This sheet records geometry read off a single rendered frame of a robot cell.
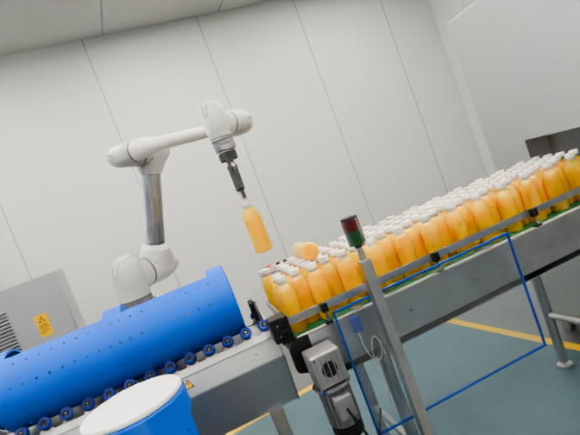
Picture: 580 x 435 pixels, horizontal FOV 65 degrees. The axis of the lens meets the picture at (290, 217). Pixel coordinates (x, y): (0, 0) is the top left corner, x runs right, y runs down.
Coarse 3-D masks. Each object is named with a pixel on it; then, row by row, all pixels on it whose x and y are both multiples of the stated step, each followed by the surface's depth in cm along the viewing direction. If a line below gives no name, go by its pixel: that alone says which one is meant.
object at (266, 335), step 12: (252, 336) 175; (264, 336) 175; (228, 348) 172; (240, 348) 172; (204, 360) 170; (216, 360) 170; (180, 372) 167; (192, 372) 167; (72, 420) 158; (48, 432) 156; (60, 432) 156
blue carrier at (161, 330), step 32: (192, 288) 170; (224, 288) 170; (128, 320) 163; (160, 320) 164; (192, 320) 165; (224, 320) 169; (32, 352) 158; (64, 352) 157; (96, 352) 158; (128, 352) 160; (160, 352) 164; (192, 352) 172; (0, 384) 151; (32, 384) 153; (64, 384) 155; (96, 384) 159; (0, 416) 150; (32, 416) 155
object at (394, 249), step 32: (576, 160) 205; (512, 192) 200; (544, 192) 203; (416, 224) 194; (448, 224) 192; (480, 224) 194; (512, 224) 196; (352, 256) 183; (384, 256) 181; (416, 256) 184; (448, 256) 192
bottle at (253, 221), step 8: (248, 208) 185; (248, 216) 183; (256, 216) 184; (248, 224) 184; (256, 224) 184; (248, 232) 186; (256, 232) 183; (264, 232) 185; (256, 240) 184; (264, 240) 184; (256, 248) 185; (264, 248) 184
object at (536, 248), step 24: (576, 216) 196; (528, 240) 190; (552, 240) 193; (576, 240) 196; (528, 264) 190; (552, 264) 200; (552, 312) 239; (312, 336) 167; (336, 336) 169; (552, 336) 243; (408, 432) 177
